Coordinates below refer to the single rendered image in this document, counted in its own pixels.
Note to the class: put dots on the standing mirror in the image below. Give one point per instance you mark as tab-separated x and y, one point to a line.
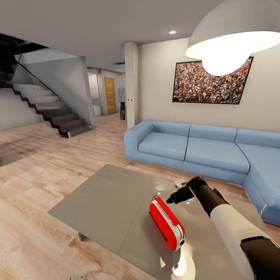
122	104

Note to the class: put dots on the room light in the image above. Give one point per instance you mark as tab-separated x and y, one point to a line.
261	17

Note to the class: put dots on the radio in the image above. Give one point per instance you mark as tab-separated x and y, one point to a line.
168	225

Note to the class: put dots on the sofa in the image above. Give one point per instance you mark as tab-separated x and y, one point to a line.
249	158

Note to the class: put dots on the coffee table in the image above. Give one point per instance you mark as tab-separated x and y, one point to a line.
111	208

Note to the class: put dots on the door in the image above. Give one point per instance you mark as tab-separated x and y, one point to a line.
110	95

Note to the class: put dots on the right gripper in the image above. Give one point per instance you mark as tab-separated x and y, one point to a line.
177	197

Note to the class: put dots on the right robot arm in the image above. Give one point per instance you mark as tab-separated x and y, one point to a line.
256	254

